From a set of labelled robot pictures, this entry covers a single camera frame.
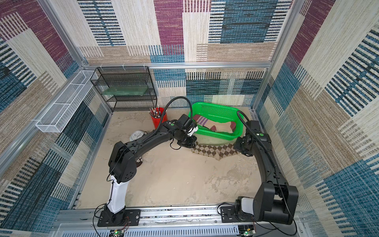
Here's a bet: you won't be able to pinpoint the red ribbed plastic cup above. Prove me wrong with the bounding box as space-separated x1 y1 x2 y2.
151 113 168 129

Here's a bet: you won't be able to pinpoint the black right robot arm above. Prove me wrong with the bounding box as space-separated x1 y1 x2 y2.
234 111 299 225

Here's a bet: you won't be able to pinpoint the black wire mesh shelf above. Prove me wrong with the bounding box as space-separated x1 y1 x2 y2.
91 66 158 112

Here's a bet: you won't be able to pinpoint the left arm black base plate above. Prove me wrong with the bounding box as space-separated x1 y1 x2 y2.
97 208 141 227

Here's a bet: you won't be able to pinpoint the aluminium front rail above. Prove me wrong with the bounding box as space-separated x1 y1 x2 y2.
49 204 312 237

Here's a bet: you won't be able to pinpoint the light blue alarm clock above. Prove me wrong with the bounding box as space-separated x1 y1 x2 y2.
129 130 146 141

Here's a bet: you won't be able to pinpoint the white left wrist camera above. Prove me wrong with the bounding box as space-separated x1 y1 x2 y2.
187 123 198 137

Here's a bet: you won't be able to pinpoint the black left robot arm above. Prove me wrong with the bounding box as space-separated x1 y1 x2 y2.
104 96 198 219

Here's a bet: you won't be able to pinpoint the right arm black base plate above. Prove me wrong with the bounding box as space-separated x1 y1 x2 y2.
218 205 238 223

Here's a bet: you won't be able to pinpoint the white wire wall basket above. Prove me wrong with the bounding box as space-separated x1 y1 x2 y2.
36 70 94 133

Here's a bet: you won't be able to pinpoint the pens in red cup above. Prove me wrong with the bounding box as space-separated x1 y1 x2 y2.
149 106 164 118

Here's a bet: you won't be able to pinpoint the green plastic basket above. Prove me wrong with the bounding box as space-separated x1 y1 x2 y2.
192 102 243 141

